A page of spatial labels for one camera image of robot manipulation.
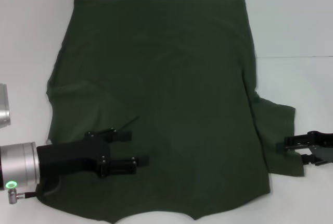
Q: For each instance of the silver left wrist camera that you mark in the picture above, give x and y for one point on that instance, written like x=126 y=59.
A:
x=4 y=109

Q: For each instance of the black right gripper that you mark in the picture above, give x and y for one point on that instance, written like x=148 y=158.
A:
x=323 y=146

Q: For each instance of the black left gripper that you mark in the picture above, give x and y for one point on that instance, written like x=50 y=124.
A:
x=72 y=156

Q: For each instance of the dark green t-shirt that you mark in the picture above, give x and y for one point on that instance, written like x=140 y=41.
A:
x=169 y=78

